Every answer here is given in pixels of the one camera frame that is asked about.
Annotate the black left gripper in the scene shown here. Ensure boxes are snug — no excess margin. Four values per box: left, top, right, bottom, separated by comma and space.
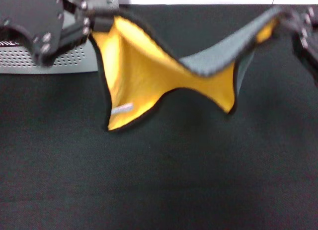
0, 0, 119, 67

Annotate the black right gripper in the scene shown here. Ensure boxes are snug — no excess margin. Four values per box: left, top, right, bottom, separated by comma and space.
280, 5, 318, 88

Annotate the yellow towel with white label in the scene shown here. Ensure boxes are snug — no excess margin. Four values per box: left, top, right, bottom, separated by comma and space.
88, 5, 285, 134

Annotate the grey perforated storage box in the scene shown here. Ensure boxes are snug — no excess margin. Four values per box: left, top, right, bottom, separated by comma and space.
0, 0, 121, 76

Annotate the black tablecloth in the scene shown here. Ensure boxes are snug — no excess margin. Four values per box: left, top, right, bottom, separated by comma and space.
0, 3, 318, 230

